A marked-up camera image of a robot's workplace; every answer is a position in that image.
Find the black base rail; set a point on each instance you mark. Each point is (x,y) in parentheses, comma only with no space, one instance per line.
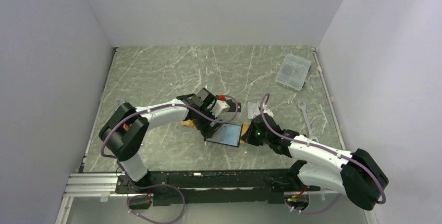
(177,196)

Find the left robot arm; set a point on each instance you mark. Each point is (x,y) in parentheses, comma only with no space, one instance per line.
(125,130)

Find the aluminium frame rail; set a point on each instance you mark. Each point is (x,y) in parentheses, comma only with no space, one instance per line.
(89,184)

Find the black card stack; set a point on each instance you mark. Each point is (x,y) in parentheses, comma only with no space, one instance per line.
(233,107)

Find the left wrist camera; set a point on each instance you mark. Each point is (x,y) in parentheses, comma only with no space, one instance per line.
(220,106)

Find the silver card stack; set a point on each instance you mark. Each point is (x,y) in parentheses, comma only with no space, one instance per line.
(253,110)

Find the gold card stack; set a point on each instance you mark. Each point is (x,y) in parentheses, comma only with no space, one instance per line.
(187,123)

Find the clear plastic screw box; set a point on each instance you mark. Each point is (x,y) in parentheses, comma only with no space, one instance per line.
(293,72)

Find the silver wrench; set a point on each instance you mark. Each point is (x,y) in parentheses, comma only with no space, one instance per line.
(302,106)

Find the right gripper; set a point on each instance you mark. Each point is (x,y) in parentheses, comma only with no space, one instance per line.
(250,138)

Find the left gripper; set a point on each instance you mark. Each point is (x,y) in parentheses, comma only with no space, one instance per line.
(206,129)

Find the black leather card holder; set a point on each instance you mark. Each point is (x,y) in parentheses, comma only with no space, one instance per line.
(227,134)

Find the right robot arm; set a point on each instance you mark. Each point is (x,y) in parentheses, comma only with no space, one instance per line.
(353,174)

